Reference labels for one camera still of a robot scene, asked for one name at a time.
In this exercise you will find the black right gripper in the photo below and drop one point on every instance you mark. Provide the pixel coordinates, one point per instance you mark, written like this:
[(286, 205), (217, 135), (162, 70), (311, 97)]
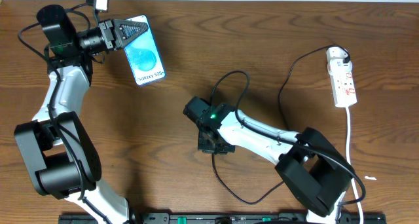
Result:
[(213, 145)]

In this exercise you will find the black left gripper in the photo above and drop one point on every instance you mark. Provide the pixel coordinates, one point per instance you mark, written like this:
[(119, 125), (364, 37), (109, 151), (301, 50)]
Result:
[(108, 35)]

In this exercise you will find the blue Samsung Galaxy smartphone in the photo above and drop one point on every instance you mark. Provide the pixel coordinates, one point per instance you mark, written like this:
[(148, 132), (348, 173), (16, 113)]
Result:
[(144, 57)]

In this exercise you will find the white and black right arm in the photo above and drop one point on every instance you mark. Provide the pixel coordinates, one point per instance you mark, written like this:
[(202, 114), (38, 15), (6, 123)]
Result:
[(313, 170)]

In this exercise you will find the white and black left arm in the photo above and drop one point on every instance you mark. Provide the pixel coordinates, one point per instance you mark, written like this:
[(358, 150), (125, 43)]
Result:
[(60, 157)]

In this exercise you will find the white USB charger adapter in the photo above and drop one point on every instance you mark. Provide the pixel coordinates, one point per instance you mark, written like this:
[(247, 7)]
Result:
[(337, 53)]

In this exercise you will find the white power strip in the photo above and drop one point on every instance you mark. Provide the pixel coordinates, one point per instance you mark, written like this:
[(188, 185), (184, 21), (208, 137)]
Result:
[(342, 83)]

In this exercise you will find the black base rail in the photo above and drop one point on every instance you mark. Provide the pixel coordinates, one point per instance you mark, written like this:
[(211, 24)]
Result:
[(284, 217)]

